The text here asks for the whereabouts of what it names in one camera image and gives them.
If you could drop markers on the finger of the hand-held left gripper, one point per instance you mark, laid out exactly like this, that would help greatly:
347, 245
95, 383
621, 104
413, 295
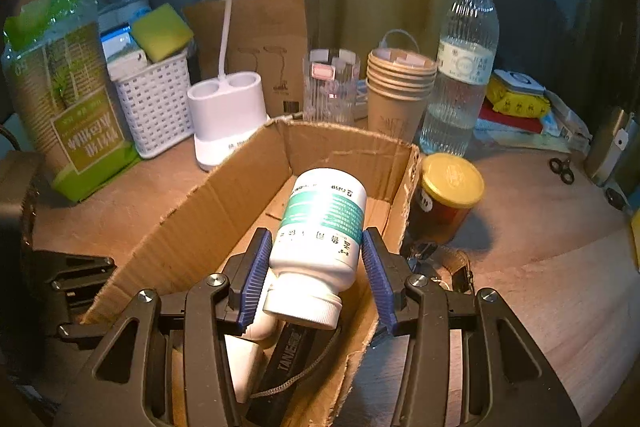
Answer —
75, 264

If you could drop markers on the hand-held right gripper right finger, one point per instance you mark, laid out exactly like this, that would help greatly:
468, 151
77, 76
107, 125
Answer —
382, 277

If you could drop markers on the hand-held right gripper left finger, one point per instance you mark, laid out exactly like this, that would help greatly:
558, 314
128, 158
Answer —
255, 277

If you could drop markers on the white earbuds case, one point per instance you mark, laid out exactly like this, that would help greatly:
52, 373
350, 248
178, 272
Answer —
262, 329

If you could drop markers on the white pill bottle green label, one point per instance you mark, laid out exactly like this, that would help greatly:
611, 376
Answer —
320, 227

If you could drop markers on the black flashlight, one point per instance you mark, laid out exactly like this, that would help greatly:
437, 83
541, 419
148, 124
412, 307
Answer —
290, 357

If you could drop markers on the white plug charger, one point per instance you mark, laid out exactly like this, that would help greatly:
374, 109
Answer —
242, 367

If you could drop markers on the torn cardboard box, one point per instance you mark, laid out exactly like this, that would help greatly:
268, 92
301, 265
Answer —
175, 227

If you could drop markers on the yellow lid red jar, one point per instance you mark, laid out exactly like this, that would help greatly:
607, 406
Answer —
445, 177

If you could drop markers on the green paper cup packet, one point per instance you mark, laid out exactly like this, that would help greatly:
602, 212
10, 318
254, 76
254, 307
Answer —
65, 97

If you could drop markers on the white woven plastic basket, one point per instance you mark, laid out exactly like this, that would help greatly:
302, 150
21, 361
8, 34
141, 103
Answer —
155, 107

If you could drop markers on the stack of brown paper cups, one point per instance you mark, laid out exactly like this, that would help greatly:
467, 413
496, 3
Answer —
395, 107

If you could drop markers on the white desk lamp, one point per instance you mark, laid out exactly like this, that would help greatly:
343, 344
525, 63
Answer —
225, 107

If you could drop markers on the white folded paper pack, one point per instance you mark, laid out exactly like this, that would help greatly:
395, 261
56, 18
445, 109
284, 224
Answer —
127, 64

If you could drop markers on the clear ribbed glass cup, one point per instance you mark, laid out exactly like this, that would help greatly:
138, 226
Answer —
330, 92

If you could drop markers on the red book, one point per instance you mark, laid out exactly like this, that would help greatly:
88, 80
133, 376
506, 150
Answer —
505, 125

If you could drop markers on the black scissors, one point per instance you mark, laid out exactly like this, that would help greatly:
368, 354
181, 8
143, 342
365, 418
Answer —
565, 177

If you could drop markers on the yellow wet wipes packet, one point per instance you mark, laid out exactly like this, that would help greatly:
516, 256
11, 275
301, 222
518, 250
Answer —
520, 105

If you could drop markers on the green sponge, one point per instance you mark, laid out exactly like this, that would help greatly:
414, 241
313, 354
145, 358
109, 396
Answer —
162, 32

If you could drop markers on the light blue mask packet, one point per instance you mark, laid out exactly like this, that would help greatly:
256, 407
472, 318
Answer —
551, 123

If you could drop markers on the clear plastic water bottle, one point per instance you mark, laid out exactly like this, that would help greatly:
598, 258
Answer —
460, 57

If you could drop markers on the white power bank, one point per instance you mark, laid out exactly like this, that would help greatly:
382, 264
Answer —
517, 81

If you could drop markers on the brown cardboard lamp box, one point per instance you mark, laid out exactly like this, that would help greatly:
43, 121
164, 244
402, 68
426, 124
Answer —
270, 37

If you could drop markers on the white plastic packet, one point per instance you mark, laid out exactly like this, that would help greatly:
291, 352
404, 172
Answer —
570, 117

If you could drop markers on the yellow tissue box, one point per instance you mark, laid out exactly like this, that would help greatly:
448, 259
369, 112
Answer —
636, 237

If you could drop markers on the steel tumbler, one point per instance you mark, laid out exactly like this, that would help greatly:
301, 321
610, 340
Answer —
607, 147

